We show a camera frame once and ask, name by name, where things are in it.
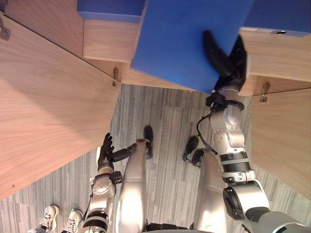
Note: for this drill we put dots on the silver robot leg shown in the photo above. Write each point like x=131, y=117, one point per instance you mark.
x=132, y=184
x=210, y=194

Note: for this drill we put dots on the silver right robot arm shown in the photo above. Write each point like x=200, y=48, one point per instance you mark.
x=230, y=138

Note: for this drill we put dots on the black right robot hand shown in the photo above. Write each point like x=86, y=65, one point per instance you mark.
x=222, y=63

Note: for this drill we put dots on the wooden cabinet body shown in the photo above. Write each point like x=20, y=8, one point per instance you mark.
x=109, y=41

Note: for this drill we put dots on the blue folder with white label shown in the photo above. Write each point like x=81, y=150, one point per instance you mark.
x=279, y=14

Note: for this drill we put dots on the person's white shoe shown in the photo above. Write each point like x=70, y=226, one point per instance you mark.
x=71, y=222
x=48, y=218

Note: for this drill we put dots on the dark right robot foot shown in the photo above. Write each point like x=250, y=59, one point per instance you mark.
x=193, y=148

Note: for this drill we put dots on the silver right robot leg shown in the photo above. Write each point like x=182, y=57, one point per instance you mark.
x=210, y=194

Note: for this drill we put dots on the brass door hinge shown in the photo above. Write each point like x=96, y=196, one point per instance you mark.
x=264, y=92
x=115, y=77

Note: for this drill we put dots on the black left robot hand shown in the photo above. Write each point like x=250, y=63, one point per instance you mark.
x=105, y=153

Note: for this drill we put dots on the grey robot torso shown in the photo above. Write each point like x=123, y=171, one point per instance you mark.
x=279, y=223

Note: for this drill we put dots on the wide wooden cabinet door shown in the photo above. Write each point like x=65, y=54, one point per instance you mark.
x=48, y=109

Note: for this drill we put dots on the dark robot foot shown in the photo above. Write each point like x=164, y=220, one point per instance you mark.
x=193, y=148
x=148, y=138

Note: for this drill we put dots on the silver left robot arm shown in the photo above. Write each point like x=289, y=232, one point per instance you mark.
x=100, y=189

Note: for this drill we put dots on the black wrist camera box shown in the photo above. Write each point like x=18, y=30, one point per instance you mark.
x=117, y=177

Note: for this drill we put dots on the silver left robot leg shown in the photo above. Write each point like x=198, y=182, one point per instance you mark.
x=132, y=184

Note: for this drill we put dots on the dark left robot foot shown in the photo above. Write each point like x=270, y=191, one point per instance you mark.
x=148, y=138

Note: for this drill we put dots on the narrow wooden cabinet door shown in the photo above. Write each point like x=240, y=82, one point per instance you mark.
x=281, y=145

